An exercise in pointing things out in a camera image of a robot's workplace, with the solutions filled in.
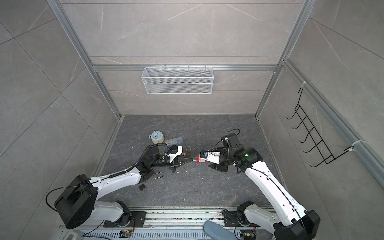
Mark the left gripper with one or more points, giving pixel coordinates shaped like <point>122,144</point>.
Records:
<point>181,160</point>

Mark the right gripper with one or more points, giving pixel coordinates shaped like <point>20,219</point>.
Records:
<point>219,166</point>

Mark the blue slipper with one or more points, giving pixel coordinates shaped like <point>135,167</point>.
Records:
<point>217,232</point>

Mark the black wire hook rack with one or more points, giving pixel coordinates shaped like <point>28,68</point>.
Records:
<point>314,135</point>

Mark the white wire basket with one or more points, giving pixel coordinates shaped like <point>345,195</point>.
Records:
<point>178,80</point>

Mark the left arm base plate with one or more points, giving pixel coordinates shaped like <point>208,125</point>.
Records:
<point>135,219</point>

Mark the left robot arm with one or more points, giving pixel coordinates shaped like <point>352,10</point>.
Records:
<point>80,201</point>

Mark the red padlock long shackle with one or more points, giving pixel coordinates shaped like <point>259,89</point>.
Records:
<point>157,175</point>

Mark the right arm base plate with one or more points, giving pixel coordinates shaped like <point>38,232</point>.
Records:
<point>232,218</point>

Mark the small black padlock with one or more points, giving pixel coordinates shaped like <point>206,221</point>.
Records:
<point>143,188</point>

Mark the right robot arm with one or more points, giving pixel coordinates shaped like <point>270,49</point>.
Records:
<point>290,220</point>

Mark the aluminium rail front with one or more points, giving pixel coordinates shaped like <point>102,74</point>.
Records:
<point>182,218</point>

